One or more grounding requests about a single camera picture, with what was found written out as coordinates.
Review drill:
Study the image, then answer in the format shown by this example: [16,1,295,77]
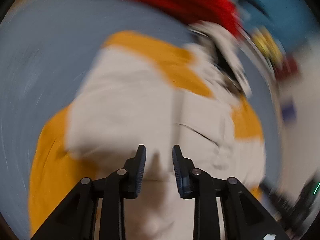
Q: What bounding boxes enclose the beige and yellow hooded jacket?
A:
[29,22,265,239]

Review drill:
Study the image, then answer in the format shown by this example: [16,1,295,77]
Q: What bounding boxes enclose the purple bag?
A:
[281,101,297,123]

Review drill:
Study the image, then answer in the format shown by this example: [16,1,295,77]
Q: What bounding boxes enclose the red cushion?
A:
[274,55,300,82]

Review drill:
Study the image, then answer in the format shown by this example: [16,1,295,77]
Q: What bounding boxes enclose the yellow plush toys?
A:
[251,27,284,68]

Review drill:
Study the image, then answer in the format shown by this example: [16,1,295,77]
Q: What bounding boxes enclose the blue curtain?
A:
[238,0,319,52]

